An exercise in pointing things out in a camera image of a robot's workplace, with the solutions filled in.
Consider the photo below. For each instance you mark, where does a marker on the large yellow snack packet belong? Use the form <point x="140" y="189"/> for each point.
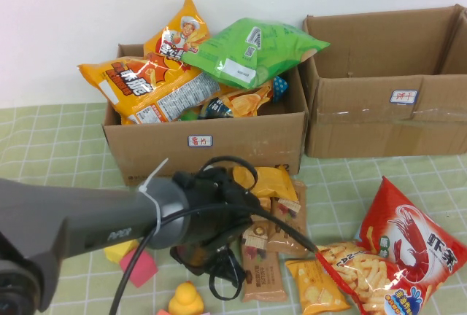
<point x="277" y="183"/>

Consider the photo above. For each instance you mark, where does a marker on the pink toy piece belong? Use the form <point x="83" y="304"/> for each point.
<point x="164" y="312"/>

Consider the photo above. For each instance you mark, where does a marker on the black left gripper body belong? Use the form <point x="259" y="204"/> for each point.
<point x="219" y="231"/>

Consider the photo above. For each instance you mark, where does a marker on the pink foam cube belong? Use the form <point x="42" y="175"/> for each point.
<point x="142" y="271"/>

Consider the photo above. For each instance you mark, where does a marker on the blue polka-dot potato chips bag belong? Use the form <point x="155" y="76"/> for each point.
<point x="251" y="101"/>

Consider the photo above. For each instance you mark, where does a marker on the green chips bag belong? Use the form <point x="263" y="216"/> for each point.
<point x="248" y="52"/>

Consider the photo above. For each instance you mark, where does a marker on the yellow cracker packet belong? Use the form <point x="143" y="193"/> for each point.
<point x="317" y="286"/>

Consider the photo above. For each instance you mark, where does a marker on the orange fries bag with chef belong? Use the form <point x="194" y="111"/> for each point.
<point x="182" y="30"/>

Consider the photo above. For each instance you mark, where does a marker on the cardboard box with printed web address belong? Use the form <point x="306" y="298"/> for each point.
<point x="255" y="154"/>

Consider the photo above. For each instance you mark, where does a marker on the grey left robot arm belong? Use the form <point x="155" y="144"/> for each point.
<point x="73" y="220"/>

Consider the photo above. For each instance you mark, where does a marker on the yellow foam cube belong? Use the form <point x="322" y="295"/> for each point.
<point x="116" y="253"/>

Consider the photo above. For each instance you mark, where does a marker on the green checked tablecloth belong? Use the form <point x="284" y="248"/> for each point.
<point x="54" y="140"/>

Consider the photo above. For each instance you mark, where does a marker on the red prawn cracker bag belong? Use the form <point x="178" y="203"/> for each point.
<point x="412" y="242"/>

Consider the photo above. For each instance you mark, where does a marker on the orange fries bag grey text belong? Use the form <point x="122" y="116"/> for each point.
<point x="146" y="89"/>

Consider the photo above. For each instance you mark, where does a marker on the dark teal snack bag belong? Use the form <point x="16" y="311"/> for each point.
<point x="217" y="109"/>

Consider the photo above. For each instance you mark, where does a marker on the brown biscuit packet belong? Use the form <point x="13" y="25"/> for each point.
<point x="262" y="275"/>
<point x="293" y="220"/>

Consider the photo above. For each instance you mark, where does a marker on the small green snack packet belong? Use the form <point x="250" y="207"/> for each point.
<point x="189" y="115"/>

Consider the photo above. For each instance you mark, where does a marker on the yellow rubber duck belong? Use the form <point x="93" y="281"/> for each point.
<point x="186" y="298"/>

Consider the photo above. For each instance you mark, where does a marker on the wide taped cardboard box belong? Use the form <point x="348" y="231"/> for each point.
<point x="365" y="132"/>

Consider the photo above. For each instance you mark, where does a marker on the white zip tie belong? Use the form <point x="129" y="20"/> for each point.
<point x="157" y="220"/>

